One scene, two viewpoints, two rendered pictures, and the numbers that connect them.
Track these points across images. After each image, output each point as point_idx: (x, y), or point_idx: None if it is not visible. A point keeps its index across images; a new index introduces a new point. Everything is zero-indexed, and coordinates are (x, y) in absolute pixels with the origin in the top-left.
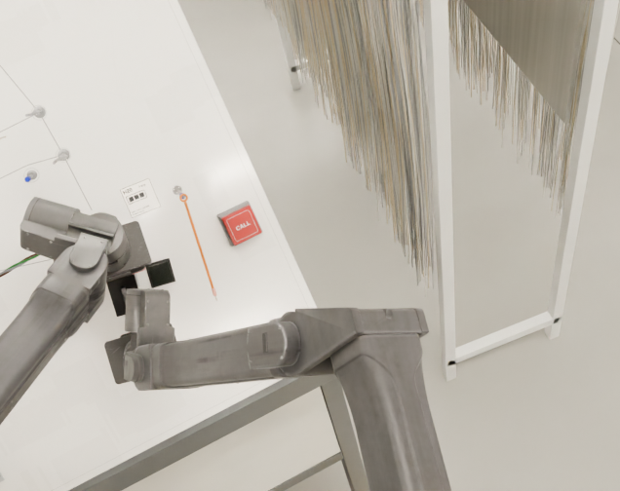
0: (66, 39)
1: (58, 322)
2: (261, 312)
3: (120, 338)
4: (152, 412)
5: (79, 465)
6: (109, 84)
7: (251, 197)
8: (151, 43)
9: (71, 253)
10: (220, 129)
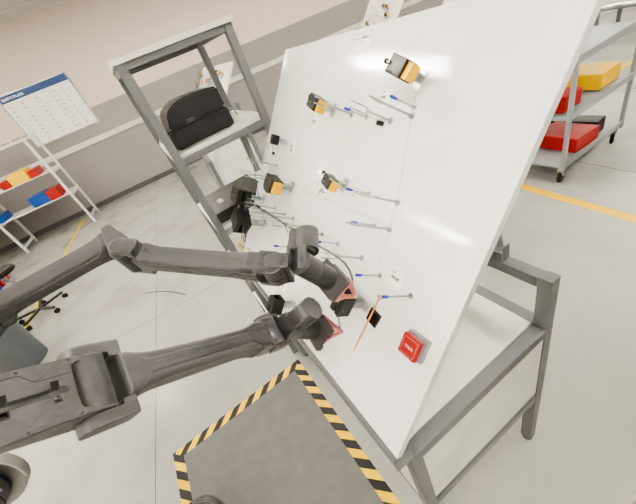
0: (435, 177)
1: (231, 268)
2: (388, 390)
3: None
4: (330, 355)
5: None
6: (431, 216)
7: (435, 344)
8: (469, 214)
9: (271, 254)
10: (457, 295)
